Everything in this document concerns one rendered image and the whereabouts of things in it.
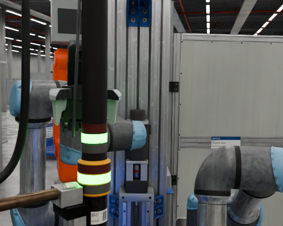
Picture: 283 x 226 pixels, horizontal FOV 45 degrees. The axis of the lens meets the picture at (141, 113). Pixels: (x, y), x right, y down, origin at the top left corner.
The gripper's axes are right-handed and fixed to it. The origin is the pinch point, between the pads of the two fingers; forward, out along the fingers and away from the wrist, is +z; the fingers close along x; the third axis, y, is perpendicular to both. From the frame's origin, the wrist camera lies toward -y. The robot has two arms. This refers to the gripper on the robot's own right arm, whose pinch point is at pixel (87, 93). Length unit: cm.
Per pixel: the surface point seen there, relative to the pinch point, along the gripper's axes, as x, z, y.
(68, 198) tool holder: 3.4, 11.1, 12.4
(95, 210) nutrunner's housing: -0.1, 9.5, 14.8
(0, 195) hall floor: 80, -467, 166
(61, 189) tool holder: 4.1, 10.6, 11.3
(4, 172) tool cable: 10.3, 13.0, 8.3
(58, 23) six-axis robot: -1, -386, -71
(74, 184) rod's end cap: 2.5, 9.5, 11.1
